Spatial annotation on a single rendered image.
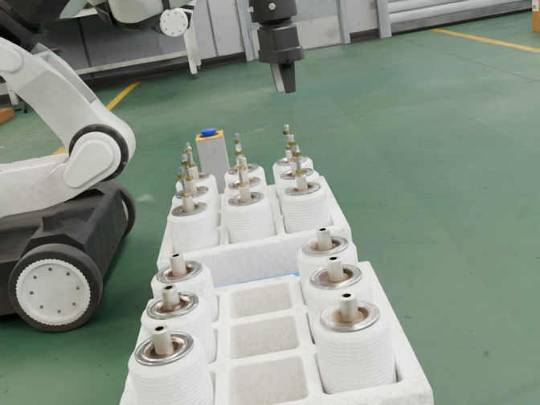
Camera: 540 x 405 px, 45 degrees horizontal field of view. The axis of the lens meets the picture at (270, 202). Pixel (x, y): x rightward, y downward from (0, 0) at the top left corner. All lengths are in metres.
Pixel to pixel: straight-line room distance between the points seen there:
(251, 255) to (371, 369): 0.54
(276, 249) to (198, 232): 0.16
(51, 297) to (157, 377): 0.77
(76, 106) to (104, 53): 4.91
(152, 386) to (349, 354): 0.24
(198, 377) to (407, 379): 0.26
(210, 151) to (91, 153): 0.31
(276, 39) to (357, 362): 0.66
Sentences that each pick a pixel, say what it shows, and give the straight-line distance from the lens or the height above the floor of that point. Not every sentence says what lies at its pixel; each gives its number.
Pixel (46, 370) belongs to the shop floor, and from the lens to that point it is 1.45.
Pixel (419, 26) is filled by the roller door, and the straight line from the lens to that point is 6.57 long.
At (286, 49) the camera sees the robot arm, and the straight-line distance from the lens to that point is 1.24.
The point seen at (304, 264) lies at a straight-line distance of 1.04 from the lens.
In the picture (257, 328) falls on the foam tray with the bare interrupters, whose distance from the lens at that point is 1.03.
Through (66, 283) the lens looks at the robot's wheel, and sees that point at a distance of 1.54.
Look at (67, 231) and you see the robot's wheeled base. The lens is 1.56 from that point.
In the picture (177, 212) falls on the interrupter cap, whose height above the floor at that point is 0.25.
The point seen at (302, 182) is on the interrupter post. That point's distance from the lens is 1.34.
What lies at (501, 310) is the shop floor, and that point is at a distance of 1.35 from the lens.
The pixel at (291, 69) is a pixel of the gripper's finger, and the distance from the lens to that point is 1.28.
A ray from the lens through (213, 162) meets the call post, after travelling 1.72.
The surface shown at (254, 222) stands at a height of 0.21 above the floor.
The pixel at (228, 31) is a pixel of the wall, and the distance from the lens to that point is 6.41.
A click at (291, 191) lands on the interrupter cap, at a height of 0.25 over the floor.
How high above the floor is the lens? 0.66
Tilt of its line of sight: 18 degrees down
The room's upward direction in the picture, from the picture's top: 10 degrees counter-clockwise
